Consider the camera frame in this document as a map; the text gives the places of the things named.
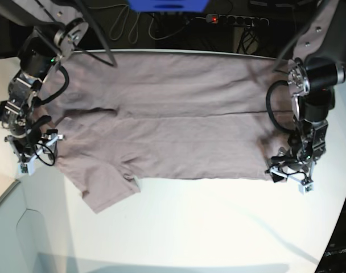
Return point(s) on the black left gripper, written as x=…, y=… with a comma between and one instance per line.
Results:
x=302, y=155

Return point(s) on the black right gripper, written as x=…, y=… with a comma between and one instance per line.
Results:
x=24, y=132

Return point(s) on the mauve grey t-shirt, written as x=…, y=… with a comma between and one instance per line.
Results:
x=162, y=115

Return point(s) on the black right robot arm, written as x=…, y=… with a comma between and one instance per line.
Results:
x=57, y=28

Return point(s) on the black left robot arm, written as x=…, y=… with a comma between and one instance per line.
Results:
x=318, y=65

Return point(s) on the grey table side panel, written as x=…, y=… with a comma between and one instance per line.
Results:
x=18, y=250

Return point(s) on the black power strip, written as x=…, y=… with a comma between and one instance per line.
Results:
x=238, y=21

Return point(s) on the blue plastic box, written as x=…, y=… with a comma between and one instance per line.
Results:
x=148, y=6

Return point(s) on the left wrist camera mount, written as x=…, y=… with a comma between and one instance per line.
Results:
x=303, y=179

